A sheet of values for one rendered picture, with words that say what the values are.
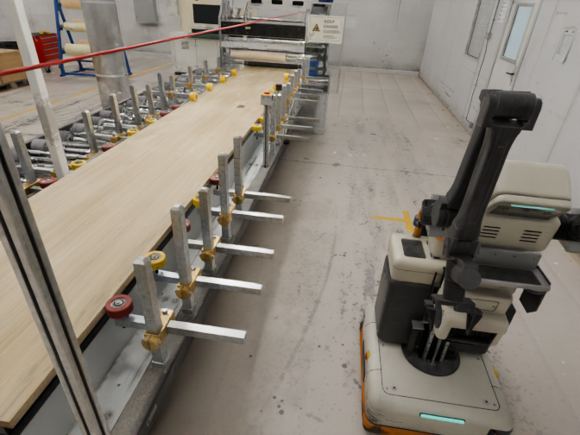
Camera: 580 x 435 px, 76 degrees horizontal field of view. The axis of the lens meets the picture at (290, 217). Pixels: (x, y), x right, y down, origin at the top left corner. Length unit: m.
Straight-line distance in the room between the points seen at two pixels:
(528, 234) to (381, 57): 10.81
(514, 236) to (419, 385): 0.88
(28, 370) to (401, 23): 11.54
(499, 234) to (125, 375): 1.34
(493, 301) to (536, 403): 1.07
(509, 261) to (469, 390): 0.80
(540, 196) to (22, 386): 1.48
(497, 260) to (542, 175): 0.30
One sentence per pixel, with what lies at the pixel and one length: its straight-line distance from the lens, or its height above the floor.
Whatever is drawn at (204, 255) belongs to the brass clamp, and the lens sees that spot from 1.63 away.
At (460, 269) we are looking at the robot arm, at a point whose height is 1.20.
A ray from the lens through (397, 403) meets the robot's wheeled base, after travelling 1.87.
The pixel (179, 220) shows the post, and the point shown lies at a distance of 1.29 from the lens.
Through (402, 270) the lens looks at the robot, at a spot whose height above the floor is 0.76.
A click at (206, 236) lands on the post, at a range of 1.60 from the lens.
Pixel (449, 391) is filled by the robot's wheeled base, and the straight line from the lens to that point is 1.98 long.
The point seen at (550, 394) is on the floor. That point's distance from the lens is 2.63.
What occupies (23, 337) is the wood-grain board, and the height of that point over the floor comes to 0.90.
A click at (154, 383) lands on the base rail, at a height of 0.70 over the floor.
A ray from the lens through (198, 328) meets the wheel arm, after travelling 1.28.
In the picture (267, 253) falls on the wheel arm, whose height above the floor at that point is 0.82.
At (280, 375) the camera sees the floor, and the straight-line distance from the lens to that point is 2.21.
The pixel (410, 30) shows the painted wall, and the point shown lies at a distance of 12.00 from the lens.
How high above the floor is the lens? 1.77
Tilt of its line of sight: 30 degrees down
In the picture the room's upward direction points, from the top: 3 degrees clockwise
